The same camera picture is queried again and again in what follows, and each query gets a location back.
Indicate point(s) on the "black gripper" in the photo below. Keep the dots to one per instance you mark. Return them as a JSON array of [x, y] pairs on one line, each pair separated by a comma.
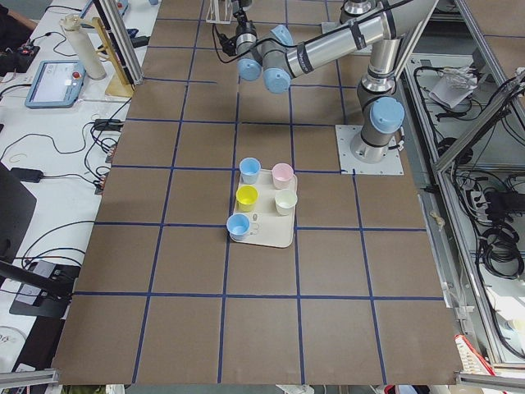
[[240, 18]]

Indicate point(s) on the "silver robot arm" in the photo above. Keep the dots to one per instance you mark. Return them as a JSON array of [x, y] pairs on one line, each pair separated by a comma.
[[358, 10], [390, 29]]

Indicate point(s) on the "light blue cup middle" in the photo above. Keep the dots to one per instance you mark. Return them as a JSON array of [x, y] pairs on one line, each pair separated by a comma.
[[249, 170]]

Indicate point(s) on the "light blue cup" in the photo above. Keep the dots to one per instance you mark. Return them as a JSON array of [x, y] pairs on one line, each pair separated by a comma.
[[249, 170], [238, 226]]

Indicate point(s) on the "pink plastic cup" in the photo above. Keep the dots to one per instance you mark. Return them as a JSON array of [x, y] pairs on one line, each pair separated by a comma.
[[282, 175]]

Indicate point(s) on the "yellow plastic cup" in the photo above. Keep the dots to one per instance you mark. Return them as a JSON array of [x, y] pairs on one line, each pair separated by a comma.
[[246, 198]]

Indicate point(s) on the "pale green plastic cup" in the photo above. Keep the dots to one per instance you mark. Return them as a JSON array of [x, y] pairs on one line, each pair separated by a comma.
[[285, 201]]

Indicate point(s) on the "light blue cup far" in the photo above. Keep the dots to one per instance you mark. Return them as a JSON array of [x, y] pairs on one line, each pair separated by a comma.
[[238, 226]]

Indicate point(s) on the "wooden mug tree stand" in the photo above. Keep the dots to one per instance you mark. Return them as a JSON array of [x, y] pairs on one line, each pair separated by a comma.
[[119, 84]]

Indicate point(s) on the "white cylindrical bottle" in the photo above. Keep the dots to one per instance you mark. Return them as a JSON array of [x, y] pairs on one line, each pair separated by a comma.
[[83, 47]]

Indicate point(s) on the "blue teach pendant left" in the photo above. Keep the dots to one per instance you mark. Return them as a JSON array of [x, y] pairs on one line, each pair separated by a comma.
[[57, 84]]

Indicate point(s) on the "beige plastic tray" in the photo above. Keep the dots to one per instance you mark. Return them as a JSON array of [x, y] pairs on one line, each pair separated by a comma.
[[268, 227]]

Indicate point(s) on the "white wire cup rack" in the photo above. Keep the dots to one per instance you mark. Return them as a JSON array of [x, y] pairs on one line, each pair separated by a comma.
[[219, 12]]

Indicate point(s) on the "aluminium frame post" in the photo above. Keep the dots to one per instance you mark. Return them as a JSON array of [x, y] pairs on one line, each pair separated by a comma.
[[115, 27]]

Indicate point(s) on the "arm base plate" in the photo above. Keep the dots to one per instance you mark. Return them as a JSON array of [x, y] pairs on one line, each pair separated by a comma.
[[358, 158]]

